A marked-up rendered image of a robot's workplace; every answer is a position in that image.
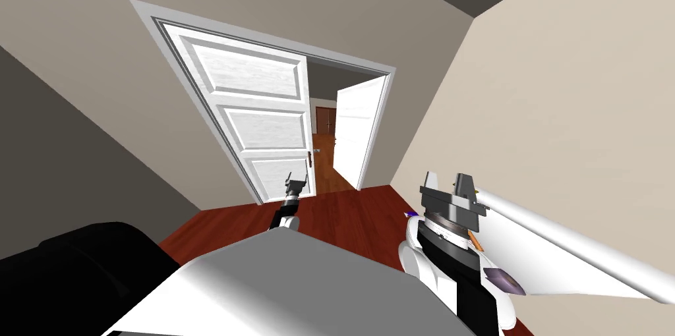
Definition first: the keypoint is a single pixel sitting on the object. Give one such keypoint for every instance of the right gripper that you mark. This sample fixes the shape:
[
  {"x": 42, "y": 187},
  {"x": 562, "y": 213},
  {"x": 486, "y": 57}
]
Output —
[{"x": 452, "y": 208}]

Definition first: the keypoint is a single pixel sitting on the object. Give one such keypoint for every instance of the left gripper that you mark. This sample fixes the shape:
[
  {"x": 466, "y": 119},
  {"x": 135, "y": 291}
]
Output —
[{"x": 296, "y": 189}]

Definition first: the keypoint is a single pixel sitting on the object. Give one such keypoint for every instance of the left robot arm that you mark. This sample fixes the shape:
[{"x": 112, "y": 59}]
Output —
[{"x": 79, "y": 278}]

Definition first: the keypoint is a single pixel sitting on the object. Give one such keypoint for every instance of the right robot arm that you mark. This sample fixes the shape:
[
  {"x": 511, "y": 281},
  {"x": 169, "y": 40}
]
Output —
[{"x": 448, "y": 267}]

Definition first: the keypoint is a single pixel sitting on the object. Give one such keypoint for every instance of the brown wooden door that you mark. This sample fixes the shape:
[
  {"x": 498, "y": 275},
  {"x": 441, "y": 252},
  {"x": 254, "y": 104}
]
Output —
[{"x": 325, "y": 120}]

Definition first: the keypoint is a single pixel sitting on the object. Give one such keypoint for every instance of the white panelled door leaf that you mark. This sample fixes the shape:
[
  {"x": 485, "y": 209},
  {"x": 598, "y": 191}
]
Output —
[{"x": 258, "y": 114}]

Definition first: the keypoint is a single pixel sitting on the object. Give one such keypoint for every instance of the plain white door leaf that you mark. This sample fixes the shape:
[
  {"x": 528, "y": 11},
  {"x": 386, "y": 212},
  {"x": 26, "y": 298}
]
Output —
[{"x": 358, "y": 125}]

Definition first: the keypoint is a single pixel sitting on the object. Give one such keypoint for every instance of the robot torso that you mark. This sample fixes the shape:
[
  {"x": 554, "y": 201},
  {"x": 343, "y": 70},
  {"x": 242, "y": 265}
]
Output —
[{"x": 295, "y": 283}]

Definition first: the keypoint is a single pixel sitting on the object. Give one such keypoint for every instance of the long white wedge shape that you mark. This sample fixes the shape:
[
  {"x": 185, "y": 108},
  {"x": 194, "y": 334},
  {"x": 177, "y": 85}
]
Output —
[{"x": 548, "y": 257}]

